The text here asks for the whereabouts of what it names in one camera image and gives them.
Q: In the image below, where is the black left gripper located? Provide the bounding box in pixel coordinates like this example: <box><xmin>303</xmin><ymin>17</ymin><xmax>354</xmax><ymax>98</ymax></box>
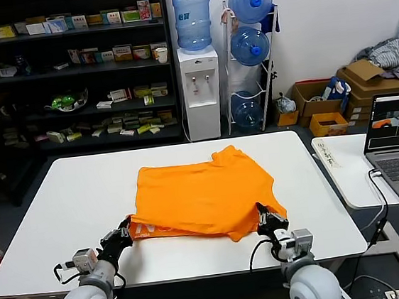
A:
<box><xmin>97</xmin><ymin>216</ymin><xmax>138</xmax><ymax>263</ymax></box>

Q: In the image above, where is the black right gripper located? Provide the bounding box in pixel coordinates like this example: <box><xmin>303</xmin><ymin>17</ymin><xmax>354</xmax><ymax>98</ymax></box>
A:
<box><xmin>254</xmin><ymin>199</ymin><xmax>291</xmax><ymax>243</ymax></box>

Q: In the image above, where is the orange t-shirt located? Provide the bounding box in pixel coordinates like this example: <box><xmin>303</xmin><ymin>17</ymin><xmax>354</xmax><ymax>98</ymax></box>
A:
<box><xmin>119</xmin><ymin>140</ymin><xmax>291</xmax><ymax>255</ymax></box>

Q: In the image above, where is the grey striped clothes pile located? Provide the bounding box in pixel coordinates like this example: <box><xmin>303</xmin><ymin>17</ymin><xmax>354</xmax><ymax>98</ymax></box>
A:
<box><xmin>353</xmin><ymin>36</ymin><xmax>399</xmax><ymax>80</ymax></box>

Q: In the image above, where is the large white work table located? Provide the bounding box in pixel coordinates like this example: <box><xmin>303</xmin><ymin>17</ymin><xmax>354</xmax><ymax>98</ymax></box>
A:
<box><xmin>0</xmin><ymin>123</ymin><xmax>373</xmax><ymax>299</ymax></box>

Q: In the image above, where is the white power strip with writing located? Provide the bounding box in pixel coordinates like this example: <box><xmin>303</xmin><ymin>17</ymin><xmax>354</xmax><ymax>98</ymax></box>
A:
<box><xmin>311</xmin><ymin>137</ymin><xmax>341</xmax><ymax>173</ymax></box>

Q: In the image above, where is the small white side table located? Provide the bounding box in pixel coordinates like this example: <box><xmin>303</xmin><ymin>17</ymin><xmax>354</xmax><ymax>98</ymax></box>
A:
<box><xmin>310</xmin><ymin>129</ymin><xmax>399</xmax><ymax>286</ymax></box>

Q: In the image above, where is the small yellow box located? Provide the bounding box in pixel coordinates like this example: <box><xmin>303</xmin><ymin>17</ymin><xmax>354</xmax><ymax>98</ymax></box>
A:
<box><xmin>274</xmin><ymin>109</ymin><xmax>300</xmax><ymax>127</ymax></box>

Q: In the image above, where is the orange yellow open box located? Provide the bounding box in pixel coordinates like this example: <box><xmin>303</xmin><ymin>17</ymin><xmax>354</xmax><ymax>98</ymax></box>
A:
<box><xmin>307</xmin><ymin>110</ymin><xmax>350</xmax><ymax>138</ymax></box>

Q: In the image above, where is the white metal jug rack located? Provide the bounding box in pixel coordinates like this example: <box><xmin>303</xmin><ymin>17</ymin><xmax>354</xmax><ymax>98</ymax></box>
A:
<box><xmin>214</xmin><ymin>0</ymin><xmax>291</xmax><ymax>136</ymax></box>

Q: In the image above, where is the grey plastic bag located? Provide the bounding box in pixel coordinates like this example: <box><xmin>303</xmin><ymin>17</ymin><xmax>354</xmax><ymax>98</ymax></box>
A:
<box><xmin>273</xmin><ymin>90</ymin><xmax>297</xmax><ymax>115</ymax></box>

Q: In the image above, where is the white water dispenser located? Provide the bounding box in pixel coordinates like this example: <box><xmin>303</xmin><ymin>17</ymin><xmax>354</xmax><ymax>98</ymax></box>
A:
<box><xmin>175</xmin><ymin>43</ymin><xmax>227</xmax><ymax>143</ymax></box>

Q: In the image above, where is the red-rimmed open cardboard box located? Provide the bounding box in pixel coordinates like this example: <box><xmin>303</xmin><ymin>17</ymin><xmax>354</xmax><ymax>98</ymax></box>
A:
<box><xmin>290</xmin><ymin>76</ymin><xmax>345</xmax><ymax>129</ymax></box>

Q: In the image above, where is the red white medicine box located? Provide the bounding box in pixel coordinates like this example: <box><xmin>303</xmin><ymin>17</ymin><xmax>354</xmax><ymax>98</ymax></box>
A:
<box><xmin>107</xmin><ymin>87</ymin><xmax>133</xmax><ymax>102</ymax></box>

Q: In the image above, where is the black stand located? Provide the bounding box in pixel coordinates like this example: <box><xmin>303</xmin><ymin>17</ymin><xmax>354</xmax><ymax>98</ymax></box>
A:
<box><xmin>266</xmin><ymin>60</ymin><xmax>280</xmax><ymax>91</ymax></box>

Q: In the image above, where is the bowl with green fruit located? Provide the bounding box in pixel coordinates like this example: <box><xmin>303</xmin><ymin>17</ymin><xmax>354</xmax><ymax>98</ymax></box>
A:
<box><xmin>42</xmin><ymin>87</ymin><xmax>90</xmax><ymax>116</ymax></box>

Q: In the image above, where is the blue white plush toy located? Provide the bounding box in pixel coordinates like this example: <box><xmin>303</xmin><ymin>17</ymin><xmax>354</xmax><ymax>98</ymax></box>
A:
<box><xmin>321</xmin><ymin>74</ymin><xmax>354</xmax><ymax>114</ymax></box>

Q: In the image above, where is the closed brown cardboard box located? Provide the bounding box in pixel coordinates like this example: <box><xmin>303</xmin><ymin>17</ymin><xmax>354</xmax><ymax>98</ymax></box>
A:
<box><xmin>343</xmin><ymin>85</ymin><xmax>399</xmax><ymax>128</ymax></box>

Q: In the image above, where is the open brown cardboard box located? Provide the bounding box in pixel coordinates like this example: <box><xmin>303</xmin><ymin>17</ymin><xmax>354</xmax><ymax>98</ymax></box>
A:
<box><xmin>334</xmin><ymin>55</ymin><xmax>399</xmax><ymax>98</ymax></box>

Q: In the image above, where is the white paper cup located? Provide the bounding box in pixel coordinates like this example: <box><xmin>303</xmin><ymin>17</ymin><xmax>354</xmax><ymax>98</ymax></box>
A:
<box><xmin>154</xmin><ymin>46</ymin><xmax>170</xmax><ymax>64</ymax></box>

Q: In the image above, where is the black shelf unit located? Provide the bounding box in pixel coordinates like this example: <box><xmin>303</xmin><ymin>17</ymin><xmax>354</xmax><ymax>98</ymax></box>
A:
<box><xmin>0</xmin><ymin>0</ymin><xmax>190</xmax><ymax>209</ymax></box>

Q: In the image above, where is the dark blue hanging cloth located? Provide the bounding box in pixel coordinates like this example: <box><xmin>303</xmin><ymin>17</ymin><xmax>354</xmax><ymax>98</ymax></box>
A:
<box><xmin>258</xmin><ymin>4</ymin><xmax>281</xmax><ymax>35</ymax></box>

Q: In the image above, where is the labelled blue water jug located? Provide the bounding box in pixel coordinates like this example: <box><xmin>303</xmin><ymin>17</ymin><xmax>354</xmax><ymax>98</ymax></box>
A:
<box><xmin>172</xmin><ymin>0</ymin><xmax>217</xmax><ymax>56</ymax></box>

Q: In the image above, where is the pink hanging cloth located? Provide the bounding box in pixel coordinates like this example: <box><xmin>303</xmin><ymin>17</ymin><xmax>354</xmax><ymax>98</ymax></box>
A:
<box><xmin>219</xmin><ymin>7</ymin><xmax>239</xmax><ymax>33</ymax></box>

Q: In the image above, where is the green white medicine box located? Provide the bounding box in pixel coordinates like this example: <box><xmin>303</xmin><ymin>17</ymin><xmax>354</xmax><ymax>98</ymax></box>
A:
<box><xmin>100</xmin><ymin>9</ymin><xmax>123</xmax><ymax>26</ymax></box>

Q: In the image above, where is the white green carton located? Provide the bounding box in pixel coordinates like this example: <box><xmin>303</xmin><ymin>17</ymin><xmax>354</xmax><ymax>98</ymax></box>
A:
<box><xmin>71</xmin><ymin>13</ymin><xmax>88</xmax><ymax>30</ymax></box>

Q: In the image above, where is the flat yellow carton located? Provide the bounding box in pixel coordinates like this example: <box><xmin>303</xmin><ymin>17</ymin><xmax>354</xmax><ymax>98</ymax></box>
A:
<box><xmin>85</xmin><ymin>13</ymin><xmax>104</xmax><ymax>26</ymax></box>

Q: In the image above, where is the blue white carton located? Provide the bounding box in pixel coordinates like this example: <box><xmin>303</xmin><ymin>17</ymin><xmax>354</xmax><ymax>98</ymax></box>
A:
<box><xmin>44</xmin><ymin>15</ymin><xmax>68</xmax><ymax>34</ymax></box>

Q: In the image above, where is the tall pink carton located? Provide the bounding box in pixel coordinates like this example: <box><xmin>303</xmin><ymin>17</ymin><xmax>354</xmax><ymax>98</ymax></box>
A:
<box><xmin>136</xmin><ymin>0</ymin><xmax>153</xmax><ymax>21</ymax></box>

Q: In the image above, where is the white flat carton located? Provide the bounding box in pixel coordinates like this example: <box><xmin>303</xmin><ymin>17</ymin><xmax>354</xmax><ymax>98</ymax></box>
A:
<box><xmin>25</xmin><ymin>21</ymin><xmax>48</xmax><ymax>36</ymax></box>

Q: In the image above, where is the orange carton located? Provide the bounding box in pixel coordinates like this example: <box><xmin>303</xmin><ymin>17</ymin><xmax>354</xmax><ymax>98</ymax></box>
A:
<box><xmin>149</xmin><ymin>1</ymin><xmax>163</xmax><ymax>19</ymax></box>

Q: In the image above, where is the yellow medicine box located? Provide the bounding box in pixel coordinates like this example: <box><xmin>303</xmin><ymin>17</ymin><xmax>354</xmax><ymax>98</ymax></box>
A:
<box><xmin>0</xmin><ymin>24</ymin><xmax>17</xmax><ymax>39</ymax></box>

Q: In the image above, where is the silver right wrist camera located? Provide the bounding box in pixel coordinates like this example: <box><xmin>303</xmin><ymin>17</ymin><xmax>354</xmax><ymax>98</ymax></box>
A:
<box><xmin>289</xmin><ymin>227</ymin><xmax>317</xmax><ymax>255</ymax></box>

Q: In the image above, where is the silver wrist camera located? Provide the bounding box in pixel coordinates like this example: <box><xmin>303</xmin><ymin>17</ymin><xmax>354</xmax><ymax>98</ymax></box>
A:
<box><xmin>289</xmin><ymin>227</ymin><xmax>317</xmax><ymax>255</ymax></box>
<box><xmin>70</xmin><ymin>248</ymin><xmax>100</xmax><ymax>277</ymax></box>

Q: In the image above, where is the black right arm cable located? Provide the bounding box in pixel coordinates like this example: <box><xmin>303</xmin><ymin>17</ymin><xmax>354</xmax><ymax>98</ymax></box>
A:
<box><xmin>246</xmin><ymin>237</ymin><xmax>283</xmax><ymax>273</ymax></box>

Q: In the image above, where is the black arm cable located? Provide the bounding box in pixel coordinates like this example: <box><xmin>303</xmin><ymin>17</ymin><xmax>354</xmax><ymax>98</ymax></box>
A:
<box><xmin>246</xmin><ymin>237</ymin><xmax>283</xmax><ymax>273</ymax></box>
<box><xmin>53</xmin><ymin>260</ymin><xmax>79</xmax><ymax>284</ymax></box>

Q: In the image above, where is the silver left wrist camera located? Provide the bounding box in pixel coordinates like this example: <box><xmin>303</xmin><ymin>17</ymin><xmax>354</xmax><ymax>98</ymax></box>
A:
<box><xmin>70</xmin><ymin>248</ymin><xmax>100</xmax><ymax>277</ymax></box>

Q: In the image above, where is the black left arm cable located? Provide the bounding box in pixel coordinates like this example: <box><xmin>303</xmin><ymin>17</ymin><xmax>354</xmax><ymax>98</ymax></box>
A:
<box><xmin>53</xmin><ymin>260</ymin><xmax>79</xmax><ymax>284</ymax></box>

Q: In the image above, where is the black adapter cable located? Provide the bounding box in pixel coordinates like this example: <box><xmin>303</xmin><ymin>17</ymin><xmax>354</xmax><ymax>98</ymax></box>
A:
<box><xmin>360</xmin><ymin>167</ymin><xmax>393</xmax><ymax>246</ymax></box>

